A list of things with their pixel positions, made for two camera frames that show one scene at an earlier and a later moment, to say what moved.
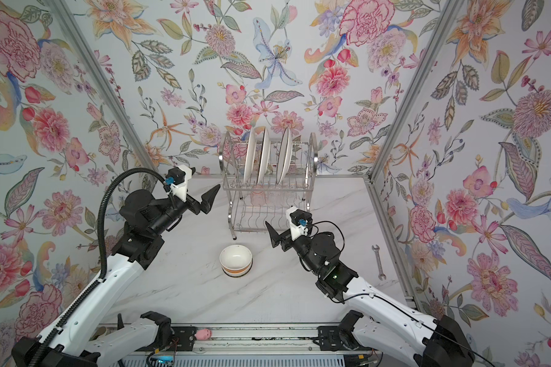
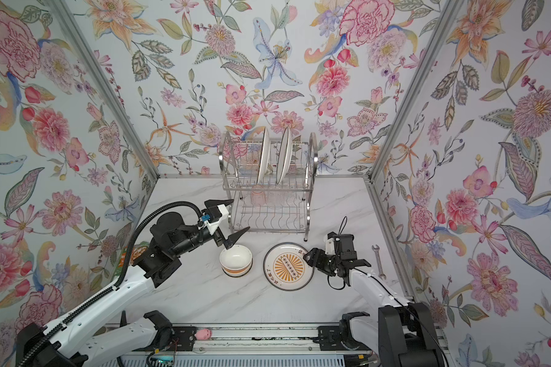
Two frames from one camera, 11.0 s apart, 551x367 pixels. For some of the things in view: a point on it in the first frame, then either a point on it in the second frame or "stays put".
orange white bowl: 236,261 stays put
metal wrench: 376,249 stays put
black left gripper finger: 208,199 -> 233,238
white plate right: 285,156 stays put
